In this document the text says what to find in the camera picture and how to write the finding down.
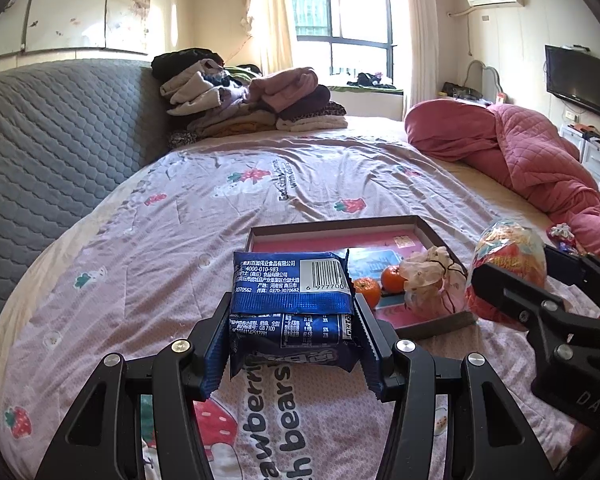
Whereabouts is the dark cloth bundle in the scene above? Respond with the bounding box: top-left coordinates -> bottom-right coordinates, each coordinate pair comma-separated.
347,72 -> 396,90

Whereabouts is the window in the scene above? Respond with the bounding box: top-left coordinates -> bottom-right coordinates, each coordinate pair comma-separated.
286,0 -> 398,88

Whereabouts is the white curved chair back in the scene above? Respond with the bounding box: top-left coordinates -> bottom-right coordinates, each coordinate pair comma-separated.
467,59 -> 503,101

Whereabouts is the green window seat mat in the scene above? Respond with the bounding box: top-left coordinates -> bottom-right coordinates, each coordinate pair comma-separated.
327,84 -> 405,96

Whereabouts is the floral wall panel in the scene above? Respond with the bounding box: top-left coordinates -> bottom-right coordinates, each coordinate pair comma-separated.
0,0 -> 153,61

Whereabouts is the black television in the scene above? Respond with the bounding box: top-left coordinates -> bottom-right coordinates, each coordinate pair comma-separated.
545,45 -> 600,118

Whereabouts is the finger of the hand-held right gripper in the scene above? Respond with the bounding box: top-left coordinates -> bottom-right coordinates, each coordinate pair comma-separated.
472,262 -> 570,333
545,245 -> 600,317

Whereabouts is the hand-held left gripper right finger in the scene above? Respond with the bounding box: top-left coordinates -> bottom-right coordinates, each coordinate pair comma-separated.
352,292 -> 551,480

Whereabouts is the pink quilt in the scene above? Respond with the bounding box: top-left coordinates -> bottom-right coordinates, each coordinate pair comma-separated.
404,100 -> 600,261

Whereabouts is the cream curtain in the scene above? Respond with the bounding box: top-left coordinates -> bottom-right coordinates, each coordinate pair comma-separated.
402,0 -> 438,108
247,0 -> 293,76

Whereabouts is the beige mesh pouch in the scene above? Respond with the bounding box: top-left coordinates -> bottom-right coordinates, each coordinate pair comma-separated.
399,246 -> 468,318

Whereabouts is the black bag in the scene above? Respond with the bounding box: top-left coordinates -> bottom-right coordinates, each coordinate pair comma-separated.
441,81 -> 481,100

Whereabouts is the cream bed sheet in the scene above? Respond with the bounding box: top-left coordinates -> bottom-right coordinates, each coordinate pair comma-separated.
345,115 -> 581,241

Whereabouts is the white drawer cabinet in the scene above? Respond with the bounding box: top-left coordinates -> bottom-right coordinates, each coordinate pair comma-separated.
560,125 -> 600,181

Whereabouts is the blue snack packet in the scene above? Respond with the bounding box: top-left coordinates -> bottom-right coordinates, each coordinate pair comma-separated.
228,250 -> 366,376

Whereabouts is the red yellow egg snack packet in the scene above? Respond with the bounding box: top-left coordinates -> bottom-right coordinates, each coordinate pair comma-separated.
467,217 -> 548,331

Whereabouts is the small toy doll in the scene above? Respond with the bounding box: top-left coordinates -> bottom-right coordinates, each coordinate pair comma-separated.
547,223 -> 576,253

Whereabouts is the brown cardboard box tray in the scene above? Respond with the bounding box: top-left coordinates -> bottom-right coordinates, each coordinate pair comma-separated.
245,215 -> 478,343

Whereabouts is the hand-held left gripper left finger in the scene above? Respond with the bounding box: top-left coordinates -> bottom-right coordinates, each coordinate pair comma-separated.
35,292 -> 233,480

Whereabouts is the grey quilted headboard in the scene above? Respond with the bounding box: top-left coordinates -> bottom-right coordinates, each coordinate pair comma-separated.
0,57 -> 173,356

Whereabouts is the orange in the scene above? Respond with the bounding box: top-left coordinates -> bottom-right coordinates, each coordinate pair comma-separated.
352,277 -> 382,308
381,265 -> 406,293

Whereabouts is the pile of folded clothes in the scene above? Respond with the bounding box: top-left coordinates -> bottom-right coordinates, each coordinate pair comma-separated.
151,47 -> 348,150

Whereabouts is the strawberry printed blanket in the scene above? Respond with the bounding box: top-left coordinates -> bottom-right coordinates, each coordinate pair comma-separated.
0,140 -> 581,480

